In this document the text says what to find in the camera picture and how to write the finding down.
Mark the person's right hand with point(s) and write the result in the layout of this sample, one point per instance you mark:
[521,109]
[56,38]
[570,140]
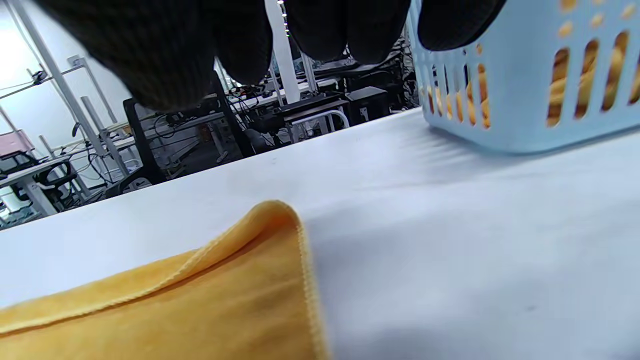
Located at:
[150,50]

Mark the black mesh office chair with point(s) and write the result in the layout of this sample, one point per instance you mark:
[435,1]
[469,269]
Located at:
[137,135]

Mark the white pillar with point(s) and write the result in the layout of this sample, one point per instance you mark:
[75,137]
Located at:
[282,60]

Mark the white rolling cart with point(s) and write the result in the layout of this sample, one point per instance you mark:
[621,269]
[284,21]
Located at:
[325,113]

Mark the light blue plastic basket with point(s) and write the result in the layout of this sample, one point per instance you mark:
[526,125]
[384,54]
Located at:
[520,75]

